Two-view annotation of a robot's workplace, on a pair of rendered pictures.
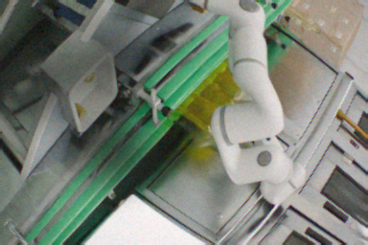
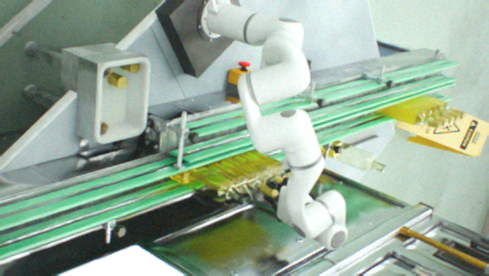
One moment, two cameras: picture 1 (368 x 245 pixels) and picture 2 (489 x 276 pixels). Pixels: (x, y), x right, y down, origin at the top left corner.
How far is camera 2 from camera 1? 1.14 m
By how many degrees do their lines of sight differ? 39
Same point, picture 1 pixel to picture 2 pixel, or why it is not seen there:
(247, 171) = (270, 124)
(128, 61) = (160, 110)
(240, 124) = (264, 73)
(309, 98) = (354, 219)
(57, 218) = (26, 210)
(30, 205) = not seen: outside the picture
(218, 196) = (233, 258)
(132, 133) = (154, 170)
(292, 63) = not seen: hidden behind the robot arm
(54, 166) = (45, 171)
